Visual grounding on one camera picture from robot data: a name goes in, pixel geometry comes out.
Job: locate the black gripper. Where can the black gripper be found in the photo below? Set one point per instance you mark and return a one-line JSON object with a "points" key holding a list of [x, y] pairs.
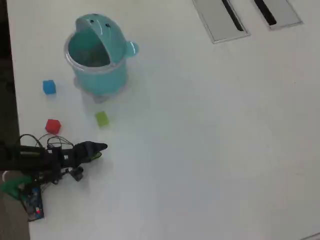
{"points": [[71, 156]]}

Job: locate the green lego block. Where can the green lego block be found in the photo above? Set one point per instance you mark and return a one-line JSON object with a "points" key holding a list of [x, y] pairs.
{"points": [[102, 118]]}

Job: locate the red lego block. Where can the red lego block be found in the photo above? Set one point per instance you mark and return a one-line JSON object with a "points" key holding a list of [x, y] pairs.
{"points": [[53, 125]]}

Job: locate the blue lego block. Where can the blue lego block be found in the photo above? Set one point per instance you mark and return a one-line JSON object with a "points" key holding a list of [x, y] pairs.
{"points": [[49, 87]]}

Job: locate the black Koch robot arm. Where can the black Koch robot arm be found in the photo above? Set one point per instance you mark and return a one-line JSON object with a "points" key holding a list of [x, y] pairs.
{"points": [[30, 160]]}

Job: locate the teal whale-shaped trash bin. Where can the teal whale-shaped trash bin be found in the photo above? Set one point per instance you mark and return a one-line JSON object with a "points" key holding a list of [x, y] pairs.
{"points": [[100, 80]]}

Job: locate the blue circuit board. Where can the blue circuit board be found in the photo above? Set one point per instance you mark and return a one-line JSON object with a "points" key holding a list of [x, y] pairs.
{"points": [[35, 205]]}

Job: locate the green table clamp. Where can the green table clamp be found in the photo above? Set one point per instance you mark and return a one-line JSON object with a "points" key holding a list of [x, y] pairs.
{"points": [[12, 186]]}

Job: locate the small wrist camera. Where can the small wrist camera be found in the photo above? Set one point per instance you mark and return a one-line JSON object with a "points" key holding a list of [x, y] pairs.
{"points": [[77, 174]]}

